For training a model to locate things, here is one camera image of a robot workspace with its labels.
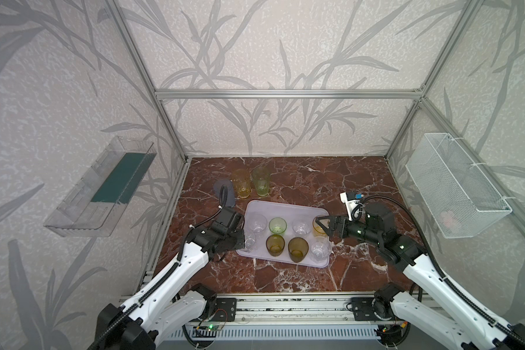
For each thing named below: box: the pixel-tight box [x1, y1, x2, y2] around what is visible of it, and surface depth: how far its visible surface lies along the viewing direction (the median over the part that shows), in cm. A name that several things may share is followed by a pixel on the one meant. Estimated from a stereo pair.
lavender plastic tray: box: [236, 199, 332, 269], surface depth 88 cm
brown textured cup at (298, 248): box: [288, 236, 310, 264], surface depth 83 cm
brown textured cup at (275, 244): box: [265, 234, 286, 257], surface depth 85 cm
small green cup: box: [268, 217, 288, 235], surface depth 89 cm
